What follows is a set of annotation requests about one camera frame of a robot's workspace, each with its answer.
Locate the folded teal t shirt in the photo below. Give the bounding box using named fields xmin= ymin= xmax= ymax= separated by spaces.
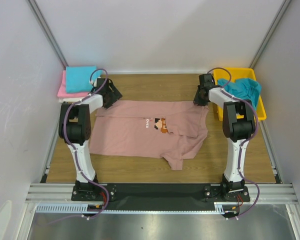
xmin=65 ymin=66 xmax=97 ymax=94

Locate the yellow plastic bin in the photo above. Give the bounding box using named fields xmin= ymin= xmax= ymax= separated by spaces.
xmin=212 ymin=67 xmax=267 ymax=121

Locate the dusty pink t shirt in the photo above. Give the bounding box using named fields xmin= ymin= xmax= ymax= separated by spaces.
xmin=89 ymin=100 xmax=209 ymax=171

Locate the teal crumpled t shirt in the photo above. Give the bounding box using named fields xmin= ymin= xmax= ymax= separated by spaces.
xmin=224 ymin=78 xmax=262 ymax=110

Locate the folded pink t shirt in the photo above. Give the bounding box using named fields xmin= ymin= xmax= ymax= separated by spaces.
xmin=57 ymin=71 xmax=89 ymax=98

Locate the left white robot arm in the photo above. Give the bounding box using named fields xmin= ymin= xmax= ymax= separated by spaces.
xmin=58 ymin=77 xmax=122 ymax=200

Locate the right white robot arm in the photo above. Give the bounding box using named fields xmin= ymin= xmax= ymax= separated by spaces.
xmin=193 ymin=73 xmax=258 ymax=201

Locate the grey slotted cable duct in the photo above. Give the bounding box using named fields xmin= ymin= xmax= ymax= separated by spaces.
xmin=35 ymin=202 xmax=108 ymax=214

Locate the folded white t shirt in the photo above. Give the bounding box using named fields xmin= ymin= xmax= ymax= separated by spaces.
xmin=58 ymin=96 xmax=90 ymax=103

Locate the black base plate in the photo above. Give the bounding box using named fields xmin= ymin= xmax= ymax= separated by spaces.
xmin=71 ymin=182 xmax=250 ymax=212

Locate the aluminium frame rail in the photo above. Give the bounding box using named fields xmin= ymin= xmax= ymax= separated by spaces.
xmin=26 ymin=0 xmax=68 ymax=70

